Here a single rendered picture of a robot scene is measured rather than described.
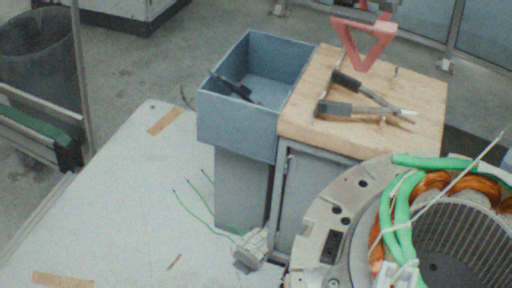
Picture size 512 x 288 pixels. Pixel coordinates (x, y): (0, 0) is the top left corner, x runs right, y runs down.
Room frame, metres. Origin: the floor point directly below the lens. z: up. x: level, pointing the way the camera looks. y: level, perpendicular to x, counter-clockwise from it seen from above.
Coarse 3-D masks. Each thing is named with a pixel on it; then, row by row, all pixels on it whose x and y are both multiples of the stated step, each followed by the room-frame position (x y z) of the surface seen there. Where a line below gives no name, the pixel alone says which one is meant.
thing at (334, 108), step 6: (318, 102) 0.49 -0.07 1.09; (324, 102) 0.49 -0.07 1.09; (330, 102) 0.49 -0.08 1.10; (336, 102) 0.49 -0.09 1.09; (342, 102) 0.49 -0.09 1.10; (318, 108) 0.48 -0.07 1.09; (324, 108) 0.48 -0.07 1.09; (330, 108) 0.48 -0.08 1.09; (336, 108) 0.48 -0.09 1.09; (342, 108) 0.48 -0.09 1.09; (348, 108) 0.48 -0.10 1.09; (330, 114) 0.48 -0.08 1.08; (336, 114) 0.48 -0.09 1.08; (342, 114) 0.48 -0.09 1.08; (348, 114) 0.48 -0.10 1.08
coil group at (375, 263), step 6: (378, 222) 0.28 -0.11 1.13; (372, 228) 0.28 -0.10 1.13; (378, 228) 0.27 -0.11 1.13; (372, 234) 0.27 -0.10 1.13; (378, 234) 0.27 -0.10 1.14; (372, 240) 0.26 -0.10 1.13; (378, 246) 0.25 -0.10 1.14; (372, 252) 0.25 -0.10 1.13; (378, 252) 0.25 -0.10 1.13; (372, 258) 0.25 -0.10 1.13; (384, 258) 0.25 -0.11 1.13; (372, 264) 0.24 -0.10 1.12; (378, 264) 0.24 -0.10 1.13; (372, 270) 0.24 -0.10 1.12; (378, 270) 0.23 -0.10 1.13
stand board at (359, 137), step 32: (320, 64) 0.61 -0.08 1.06; (384, 64) 0.63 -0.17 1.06; (352, 96) 0.54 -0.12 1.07; (384, 96) 0.55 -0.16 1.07; (416, 96) 0.56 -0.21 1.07; (288, 128) 0.48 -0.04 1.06; (320, 128) 0.48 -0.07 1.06; (352, 128) 0.48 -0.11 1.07; (384, 128) 0.49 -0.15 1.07; (416, 128) 0.49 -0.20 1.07
